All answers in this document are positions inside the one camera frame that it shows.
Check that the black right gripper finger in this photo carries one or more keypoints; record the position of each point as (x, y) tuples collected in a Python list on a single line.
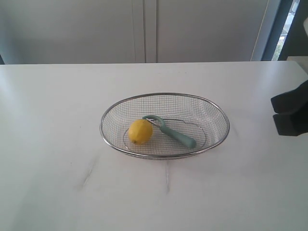
[(291, 100), (292, 123)]

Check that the teal handled vegetable peeler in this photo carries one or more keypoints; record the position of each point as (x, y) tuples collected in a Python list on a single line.
[(181, 138)]

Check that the yellow lemon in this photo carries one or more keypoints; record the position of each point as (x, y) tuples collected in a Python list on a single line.
[(140, 131)]

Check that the oval metal wire mesh basket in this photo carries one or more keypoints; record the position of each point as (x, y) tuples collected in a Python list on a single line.
[(193, 116)]

